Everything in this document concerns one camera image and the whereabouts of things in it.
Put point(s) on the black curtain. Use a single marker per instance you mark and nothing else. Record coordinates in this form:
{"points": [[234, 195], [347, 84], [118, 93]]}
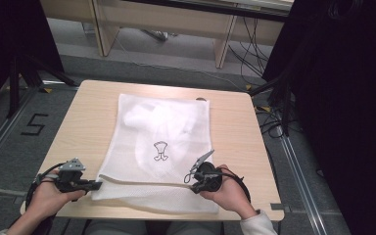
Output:
{"points": [[342, 114], [6, 39]]}

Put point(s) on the light wooden desk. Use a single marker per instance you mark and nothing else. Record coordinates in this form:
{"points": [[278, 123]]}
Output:
{"points": [[163, 16]]}

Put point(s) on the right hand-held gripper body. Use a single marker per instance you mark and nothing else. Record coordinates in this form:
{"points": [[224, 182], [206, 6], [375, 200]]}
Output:
{"points": [[209, 178]]}

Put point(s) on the person's right hand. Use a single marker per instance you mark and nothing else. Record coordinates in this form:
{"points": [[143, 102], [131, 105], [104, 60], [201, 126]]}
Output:
{"points": [[230, 192]]}

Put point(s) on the black metal stand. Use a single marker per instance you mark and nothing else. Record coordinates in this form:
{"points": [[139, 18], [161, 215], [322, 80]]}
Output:
{"points": [[282, 98], [29, 76]]}

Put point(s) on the person's gray trousers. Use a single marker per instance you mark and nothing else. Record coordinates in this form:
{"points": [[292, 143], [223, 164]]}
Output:
{"points": [[163, 228]]}

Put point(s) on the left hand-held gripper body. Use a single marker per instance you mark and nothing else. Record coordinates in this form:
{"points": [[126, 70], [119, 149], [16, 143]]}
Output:
{"points": [[70, 178]]}

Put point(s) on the gray tape strip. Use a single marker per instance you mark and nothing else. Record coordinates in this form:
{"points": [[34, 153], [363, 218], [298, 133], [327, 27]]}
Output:
{"points": [[280, 207]]}

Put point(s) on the white garment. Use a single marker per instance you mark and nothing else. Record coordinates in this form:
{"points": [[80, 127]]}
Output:
{"points": [[163, 127]]}

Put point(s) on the white mesh laundry bag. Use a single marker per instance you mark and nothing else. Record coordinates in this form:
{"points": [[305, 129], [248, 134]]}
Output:
{"points": [[163, 189]]}

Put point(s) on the person's left hand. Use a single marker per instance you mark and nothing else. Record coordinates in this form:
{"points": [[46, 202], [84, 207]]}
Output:
{"points": [[50, 200]]}

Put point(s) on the metal floor rail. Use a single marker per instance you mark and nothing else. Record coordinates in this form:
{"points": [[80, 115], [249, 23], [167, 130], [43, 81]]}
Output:
{"points": [[302, 182], [3, 130]]}

